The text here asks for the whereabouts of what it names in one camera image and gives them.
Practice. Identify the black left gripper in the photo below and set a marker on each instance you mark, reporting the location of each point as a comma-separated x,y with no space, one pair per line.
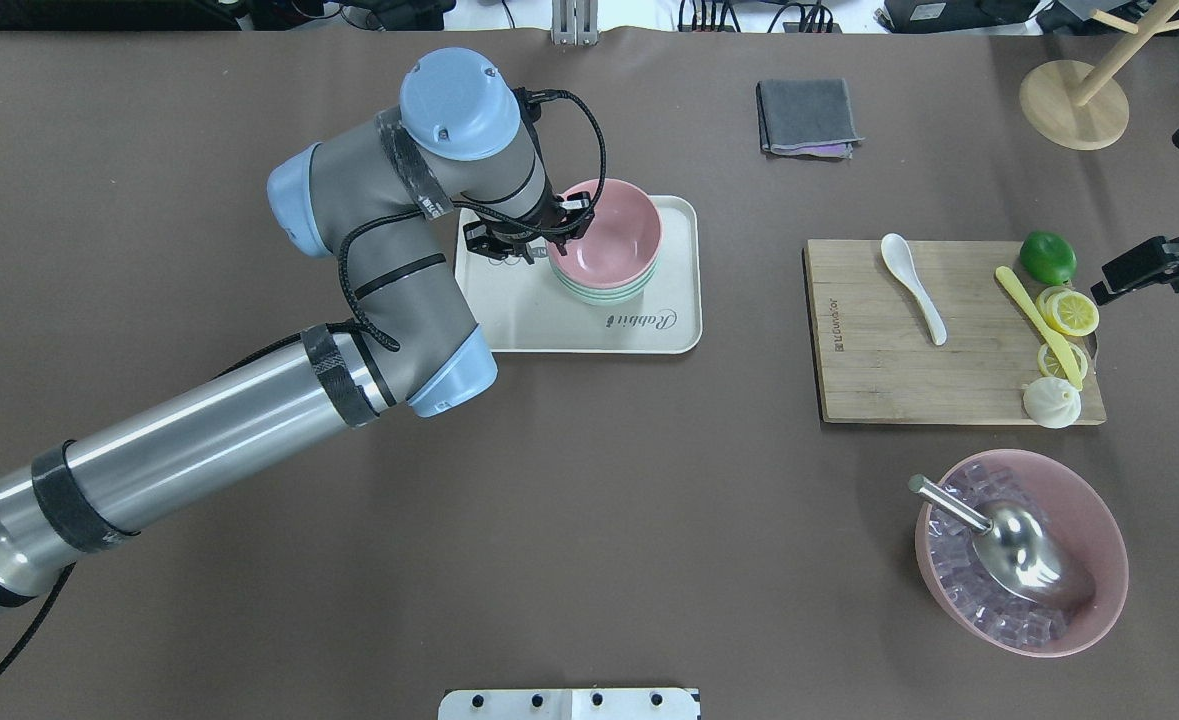
552,215

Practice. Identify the small pink bowl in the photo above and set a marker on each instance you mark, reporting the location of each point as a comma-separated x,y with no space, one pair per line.
622,241

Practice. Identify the white ceramic spoon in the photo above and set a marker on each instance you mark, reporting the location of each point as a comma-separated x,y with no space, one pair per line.
897,256

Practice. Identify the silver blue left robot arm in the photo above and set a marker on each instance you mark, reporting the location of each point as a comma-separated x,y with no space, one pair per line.
459,138

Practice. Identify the large pink ice bowl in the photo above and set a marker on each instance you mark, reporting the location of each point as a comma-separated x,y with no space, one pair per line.
1076,517

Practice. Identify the green stacked bowls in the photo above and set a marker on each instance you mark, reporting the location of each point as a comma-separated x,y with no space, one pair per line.
611,296

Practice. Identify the cream rabbit tray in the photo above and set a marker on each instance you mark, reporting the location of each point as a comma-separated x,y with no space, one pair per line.
523,309

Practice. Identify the lemon slice near lime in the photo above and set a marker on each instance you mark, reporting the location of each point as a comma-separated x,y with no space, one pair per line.
1068,311

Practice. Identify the green lime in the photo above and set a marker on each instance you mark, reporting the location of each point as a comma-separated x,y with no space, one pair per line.
1048,258

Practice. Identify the yellow plastic knife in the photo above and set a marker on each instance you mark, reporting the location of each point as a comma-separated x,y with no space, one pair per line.
1062,349

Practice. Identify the lemon slice near bun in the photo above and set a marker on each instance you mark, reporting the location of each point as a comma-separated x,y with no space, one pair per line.
1050,366

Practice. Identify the wooden cup tree stand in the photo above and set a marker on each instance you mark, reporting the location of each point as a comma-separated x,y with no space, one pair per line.
1080,106

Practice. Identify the white steamed bun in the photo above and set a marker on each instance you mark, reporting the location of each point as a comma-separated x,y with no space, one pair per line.
1052,402

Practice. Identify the grey folded cloth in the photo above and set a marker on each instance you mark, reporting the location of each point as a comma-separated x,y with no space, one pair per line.
797,113

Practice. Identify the purple cloth under grey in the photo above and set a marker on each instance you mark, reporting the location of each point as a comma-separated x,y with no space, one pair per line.
828,151

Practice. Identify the bamboo cutting board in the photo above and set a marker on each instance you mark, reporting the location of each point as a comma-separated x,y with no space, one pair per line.
875,360

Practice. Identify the metal ice scoop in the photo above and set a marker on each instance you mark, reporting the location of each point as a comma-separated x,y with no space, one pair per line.
1016,550

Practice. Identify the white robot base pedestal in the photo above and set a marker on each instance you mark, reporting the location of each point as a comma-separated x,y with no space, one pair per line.
572,703

